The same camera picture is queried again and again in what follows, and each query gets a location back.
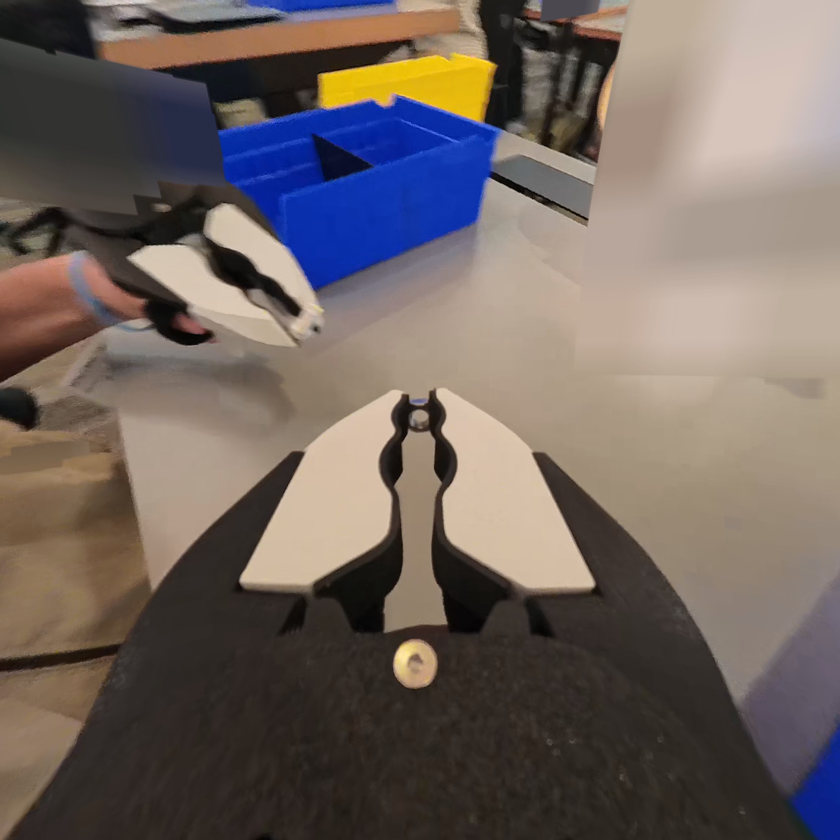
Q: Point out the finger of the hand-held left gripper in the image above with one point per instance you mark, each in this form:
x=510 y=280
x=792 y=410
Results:
x=210 y=295
x=269 y=263

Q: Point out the person's left forearm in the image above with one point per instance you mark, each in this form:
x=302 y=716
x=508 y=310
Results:
x=33 y=315

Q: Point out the brown wooden desk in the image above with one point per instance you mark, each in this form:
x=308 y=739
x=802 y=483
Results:
x=263 y=37

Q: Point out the silver hex nut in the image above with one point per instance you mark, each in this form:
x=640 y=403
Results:
x=420 y=418

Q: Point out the yellow storage bin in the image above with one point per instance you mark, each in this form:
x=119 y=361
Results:
x=407 y=85

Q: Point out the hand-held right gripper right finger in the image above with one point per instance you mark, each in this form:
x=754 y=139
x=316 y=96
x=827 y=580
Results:
x=515 y=525

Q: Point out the silver bolt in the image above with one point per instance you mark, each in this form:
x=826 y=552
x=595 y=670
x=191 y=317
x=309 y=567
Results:
x=314 y=323

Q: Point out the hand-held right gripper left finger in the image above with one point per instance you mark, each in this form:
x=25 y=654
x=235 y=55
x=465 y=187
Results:
x=315 y=525

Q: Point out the blue divided storage bin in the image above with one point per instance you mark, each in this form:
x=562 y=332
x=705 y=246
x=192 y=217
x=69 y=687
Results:
x=381 y=210

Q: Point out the person's left hand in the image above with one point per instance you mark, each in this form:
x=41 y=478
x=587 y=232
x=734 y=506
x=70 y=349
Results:
x=112 y=299

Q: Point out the dark flat tablet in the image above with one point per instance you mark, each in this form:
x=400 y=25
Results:
x=545 y=187

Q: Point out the blue wristband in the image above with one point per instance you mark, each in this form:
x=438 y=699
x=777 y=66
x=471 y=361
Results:
x=89 y=295

